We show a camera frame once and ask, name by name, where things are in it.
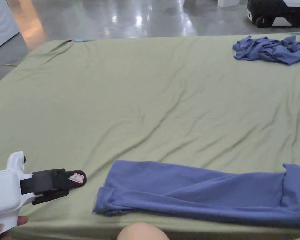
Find person's legs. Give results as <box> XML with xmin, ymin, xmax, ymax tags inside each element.
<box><xmin>117</xmin><ymin>222</ymin><xmax>170</xmax><ymax>240</ymax></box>

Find black and white wheeled robot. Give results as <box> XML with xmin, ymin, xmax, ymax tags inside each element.
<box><xmin>247</xmin><ymin>0</ymin><xmax>300</xmax><ymax>29</ymax></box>

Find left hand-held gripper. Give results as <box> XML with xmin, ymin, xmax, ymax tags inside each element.
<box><xmin>0</xmin><ymin>151</ymin><xmax>87</xmax><ymax>237</ymax></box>

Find bed with pale green sheet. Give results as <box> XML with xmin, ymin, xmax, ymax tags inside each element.
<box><xmin>0</xmin><ymin>32</ymin><xmax>300</xmax><ymax>240</ymax></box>

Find bunched blue garment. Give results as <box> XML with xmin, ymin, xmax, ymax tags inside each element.
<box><xmin>232</xmin><ymin>35</ymin><xmax>300</xmax><ymax>66</ymax></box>

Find folded blue shirt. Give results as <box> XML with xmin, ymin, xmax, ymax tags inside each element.
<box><xmin>92</xmin><ymin>160</ymin><xmax>300</xmax><ymax>229</ymax></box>

